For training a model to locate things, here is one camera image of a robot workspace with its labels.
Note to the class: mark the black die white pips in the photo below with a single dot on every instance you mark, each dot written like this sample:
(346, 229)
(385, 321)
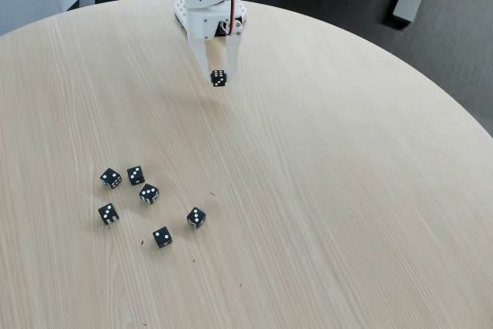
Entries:
(135, 175)
(149, 193)
(108, 213)
(111, 178)
(196, 217)
(162, 237)
(218, 79)

